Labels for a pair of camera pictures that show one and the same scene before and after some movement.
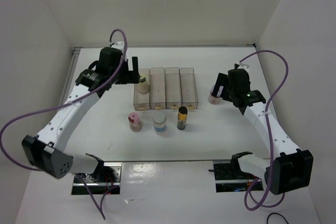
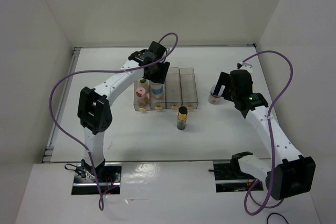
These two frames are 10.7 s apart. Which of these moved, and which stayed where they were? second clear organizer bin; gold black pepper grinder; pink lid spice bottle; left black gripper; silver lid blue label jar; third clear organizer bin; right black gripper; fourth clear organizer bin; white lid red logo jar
Moved: left black gripper; pink lid spice bottle; silver lid blue label jar
Stayed: right black gripper; second clear organizer bin; fourth clear organizer bin; white lid red logo jar; gold black pepper grinder; third clear organizer bin
